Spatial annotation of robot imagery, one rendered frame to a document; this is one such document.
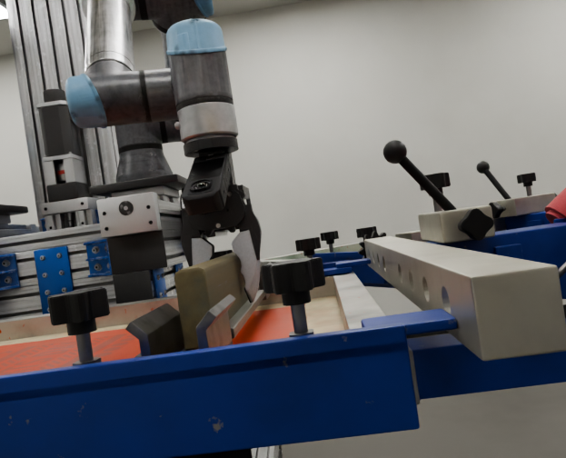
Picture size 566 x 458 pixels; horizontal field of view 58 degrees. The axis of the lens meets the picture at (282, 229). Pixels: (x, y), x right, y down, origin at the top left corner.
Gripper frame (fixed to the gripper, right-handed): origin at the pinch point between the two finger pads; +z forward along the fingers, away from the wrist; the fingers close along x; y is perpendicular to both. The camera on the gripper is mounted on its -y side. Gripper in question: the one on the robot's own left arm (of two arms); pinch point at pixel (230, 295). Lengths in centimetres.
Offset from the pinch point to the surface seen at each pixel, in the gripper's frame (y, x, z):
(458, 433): 183, -64, 101
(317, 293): 25.5, -10.5, 4.5
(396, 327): -30.2, -16.5, 0.1
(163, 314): -19.3, 2.5, -1.3
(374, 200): 380, -64, -21
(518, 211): 42, -53, -4
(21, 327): 26, 44, 3
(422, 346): -1.8, -22.6, 9.0
